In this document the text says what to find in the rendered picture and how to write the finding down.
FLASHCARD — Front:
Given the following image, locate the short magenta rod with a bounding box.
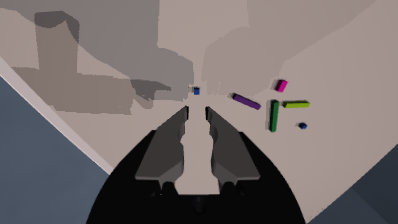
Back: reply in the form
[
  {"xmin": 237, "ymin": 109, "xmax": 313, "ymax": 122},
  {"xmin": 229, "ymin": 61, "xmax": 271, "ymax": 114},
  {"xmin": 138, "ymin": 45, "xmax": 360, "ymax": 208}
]
[{"xmin": 275, "ymin": 80, "xmax": 288, "ymax": 92}]

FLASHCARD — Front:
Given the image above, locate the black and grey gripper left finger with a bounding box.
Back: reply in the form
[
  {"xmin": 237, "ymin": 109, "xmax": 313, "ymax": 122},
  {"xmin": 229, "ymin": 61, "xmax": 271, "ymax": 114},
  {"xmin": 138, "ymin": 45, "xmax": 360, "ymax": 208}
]
[{"xmin": 86, "ymin": 106, "xmax": 189, "ymax": 224}]

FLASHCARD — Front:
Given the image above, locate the purple rod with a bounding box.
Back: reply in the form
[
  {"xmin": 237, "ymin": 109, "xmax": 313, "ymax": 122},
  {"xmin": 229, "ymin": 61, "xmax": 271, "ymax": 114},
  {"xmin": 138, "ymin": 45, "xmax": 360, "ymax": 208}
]
[{"xmin": 233, "ymin": 93, "xmax": 261, "ymax": 110}]

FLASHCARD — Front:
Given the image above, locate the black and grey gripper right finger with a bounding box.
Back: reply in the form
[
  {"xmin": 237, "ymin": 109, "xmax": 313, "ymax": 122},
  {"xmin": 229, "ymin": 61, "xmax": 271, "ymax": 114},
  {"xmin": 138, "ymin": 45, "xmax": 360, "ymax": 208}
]
[{"xmin": 205, "ymin": 106, "xmax": 306, "ymax": 224}]

